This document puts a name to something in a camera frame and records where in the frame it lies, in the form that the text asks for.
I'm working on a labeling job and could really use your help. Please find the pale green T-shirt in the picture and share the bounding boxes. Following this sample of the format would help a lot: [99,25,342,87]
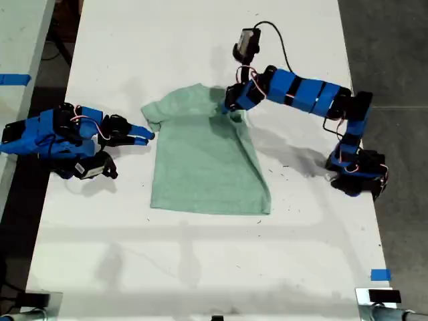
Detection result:
[140,83,272,216]

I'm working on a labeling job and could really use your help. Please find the long blue tape strip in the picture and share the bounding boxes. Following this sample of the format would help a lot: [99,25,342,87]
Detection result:
[0,73,31,86]

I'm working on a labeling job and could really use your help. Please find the white side table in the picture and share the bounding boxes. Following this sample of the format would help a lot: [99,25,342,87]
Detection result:
[0,0,56,210]

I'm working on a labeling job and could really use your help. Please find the small black box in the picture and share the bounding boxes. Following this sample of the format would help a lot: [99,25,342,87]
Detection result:
[368,290,402,304]
[25,292,51,308]

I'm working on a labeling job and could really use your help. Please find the square blue tape piece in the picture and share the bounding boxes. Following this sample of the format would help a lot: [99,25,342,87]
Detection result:
[370,268,392,282]

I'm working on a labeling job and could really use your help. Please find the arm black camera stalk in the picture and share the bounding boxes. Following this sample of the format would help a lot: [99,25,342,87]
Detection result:
[237,62,257,84]

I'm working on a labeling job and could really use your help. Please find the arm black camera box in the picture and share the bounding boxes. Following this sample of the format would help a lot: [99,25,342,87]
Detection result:
[232,27,262,64]
[72,151,119,182]

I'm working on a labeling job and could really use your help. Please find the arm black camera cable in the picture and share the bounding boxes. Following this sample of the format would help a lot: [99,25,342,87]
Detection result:
[253,21,296,73]

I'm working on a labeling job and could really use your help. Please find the thin black floor cable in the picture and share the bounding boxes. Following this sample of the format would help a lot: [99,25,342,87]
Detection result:
[41,31,75,67]

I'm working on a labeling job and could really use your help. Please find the silver metal clamp bracket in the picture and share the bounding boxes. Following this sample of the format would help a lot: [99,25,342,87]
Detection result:
[0,292,64,321]
[354,287,428,321]

